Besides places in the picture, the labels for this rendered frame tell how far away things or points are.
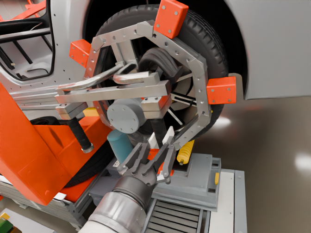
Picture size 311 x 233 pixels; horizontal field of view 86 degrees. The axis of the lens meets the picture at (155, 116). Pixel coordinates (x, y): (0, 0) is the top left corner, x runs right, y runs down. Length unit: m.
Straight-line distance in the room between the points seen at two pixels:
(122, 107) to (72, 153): 0.53
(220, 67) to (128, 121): 0.38
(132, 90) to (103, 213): 0.28
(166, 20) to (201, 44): 0.15
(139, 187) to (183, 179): 0.82
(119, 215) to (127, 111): 0.34
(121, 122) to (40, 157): 0.44
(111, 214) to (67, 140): 0.73
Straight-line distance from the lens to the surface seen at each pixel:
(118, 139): 0.73
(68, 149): 0.99
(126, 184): 0.34
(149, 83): 0.42
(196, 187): 1.09
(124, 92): 0.47
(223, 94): 0.60
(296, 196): 1.42
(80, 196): 1.30
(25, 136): 0.88
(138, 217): 0.33
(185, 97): 0.74
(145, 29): 0.59
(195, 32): 0.64
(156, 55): 0.49
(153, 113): 0.42
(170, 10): 0.56
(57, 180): 0.99
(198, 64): 0.57
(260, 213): 1.30
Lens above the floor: 1.11
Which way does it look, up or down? 29 degrees down
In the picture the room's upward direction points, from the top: 16 degrees counter-clockwise
